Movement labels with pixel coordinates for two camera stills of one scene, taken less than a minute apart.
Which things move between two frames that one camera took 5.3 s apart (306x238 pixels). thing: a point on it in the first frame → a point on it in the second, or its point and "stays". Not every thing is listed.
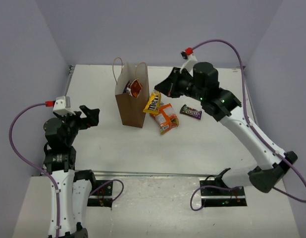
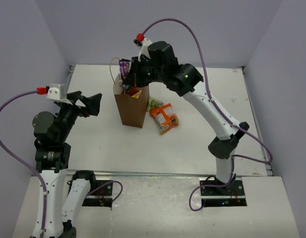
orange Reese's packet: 166,118 stays
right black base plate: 213,197 stays
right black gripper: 169,87 → 133,76
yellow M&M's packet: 153,104 → 137,95
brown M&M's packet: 191,111 → 124,64
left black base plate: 102,196 stays
